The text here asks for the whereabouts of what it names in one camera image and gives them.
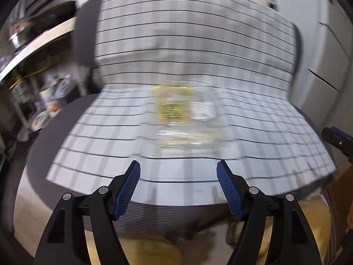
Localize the person's yellow fleece clothing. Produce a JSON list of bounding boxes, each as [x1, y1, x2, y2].
[[85, 193, 331, 265]]

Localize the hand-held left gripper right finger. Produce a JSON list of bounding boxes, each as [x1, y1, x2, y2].
[[216, 159, 323, 265]]

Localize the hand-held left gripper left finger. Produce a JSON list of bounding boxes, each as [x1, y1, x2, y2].
[[33, 160, 142, 265]]

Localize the steel pot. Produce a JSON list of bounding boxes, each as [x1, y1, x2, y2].
[[8, 19, 38, 51]]

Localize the yellow cable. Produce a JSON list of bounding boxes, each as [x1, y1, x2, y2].
[[11, 57, 56, 89]]

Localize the grey refrigerator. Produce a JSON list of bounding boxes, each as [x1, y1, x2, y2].
[[287, 0, 353, 129]]

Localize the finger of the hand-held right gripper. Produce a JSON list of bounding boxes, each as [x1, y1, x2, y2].
[[321, 126, 353, 164]]

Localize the clear plastic container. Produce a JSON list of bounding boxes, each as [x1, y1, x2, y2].
[[150, 80, 230, 153]]

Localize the grey checked cloth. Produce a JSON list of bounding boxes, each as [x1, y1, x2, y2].
[[45, 0, 337, 207]]

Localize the steel kitchen rack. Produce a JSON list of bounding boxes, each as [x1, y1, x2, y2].
[[0, 0, 79, 144]]

